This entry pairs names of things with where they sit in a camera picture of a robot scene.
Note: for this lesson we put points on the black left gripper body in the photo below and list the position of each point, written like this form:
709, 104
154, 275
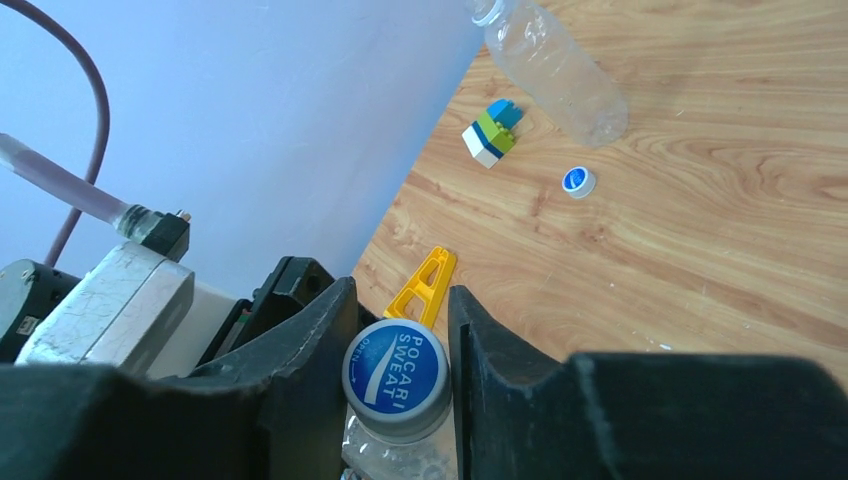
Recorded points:
288, 289

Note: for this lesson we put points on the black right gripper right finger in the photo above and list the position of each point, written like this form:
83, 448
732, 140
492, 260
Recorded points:
520, 414

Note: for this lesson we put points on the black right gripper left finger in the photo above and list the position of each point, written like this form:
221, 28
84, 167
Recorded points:
272, 409

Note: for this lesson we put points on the clear bottle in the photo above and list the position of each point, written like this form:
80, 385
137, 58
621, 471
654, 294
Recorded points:
538, 54
433, 457

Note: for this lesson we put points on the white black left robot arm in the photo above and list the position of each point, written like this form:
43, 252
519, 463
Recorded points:
33, 305

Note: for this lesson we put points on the yellow triangular toy block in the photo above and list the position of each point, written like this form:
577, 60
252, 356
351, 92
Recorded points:
429, 283

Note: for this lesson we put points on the stacked toy building blocks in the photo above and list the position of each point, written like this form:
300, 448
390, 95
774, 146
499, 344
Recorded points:
489, 137

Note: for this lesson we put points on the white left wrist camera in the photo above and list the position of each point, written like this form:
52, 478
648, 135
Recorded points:
136, 310

